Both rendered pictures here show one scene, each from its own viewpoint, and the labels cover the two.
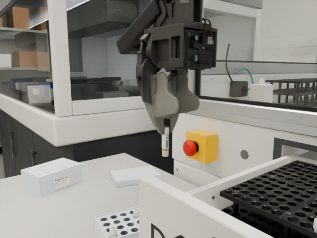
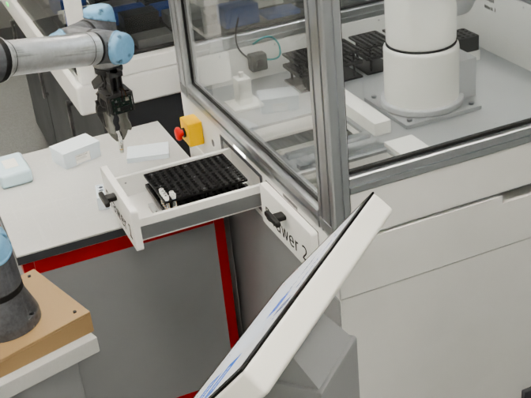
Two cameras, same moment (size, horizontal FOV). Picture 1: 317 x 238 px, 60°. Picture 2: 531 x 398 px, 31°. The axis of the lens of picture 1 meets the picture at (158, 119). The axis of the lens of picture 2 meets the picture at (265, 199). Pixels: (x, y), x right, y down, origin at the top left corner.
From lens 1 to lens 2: 220 cm
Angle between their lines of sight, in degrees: 24
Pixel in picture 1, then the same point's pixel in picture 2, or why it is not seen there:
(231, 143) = (207, 132)
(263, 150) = (218, 141)
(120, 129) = (155, 91)
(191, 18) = (111, 93)
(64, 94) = not seen: hidden behind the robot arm
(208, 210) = (114, 182)
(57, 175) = (77, 152)
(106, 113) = (136, 73)
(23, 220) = (53, 186)
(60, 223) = (77, 189)
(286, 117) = (220, 122)
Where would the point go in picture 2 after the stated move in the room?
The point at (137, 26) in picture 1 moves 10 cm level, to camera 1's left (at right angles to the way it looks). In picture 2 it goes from (96, 80) to (62, 80)
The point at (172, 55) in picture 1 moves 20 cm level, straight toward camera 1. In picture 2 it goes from (109, 107) to (73, 140)
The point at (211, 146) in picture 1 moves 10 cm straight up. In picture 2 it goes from (194, 133) to (190, 101)
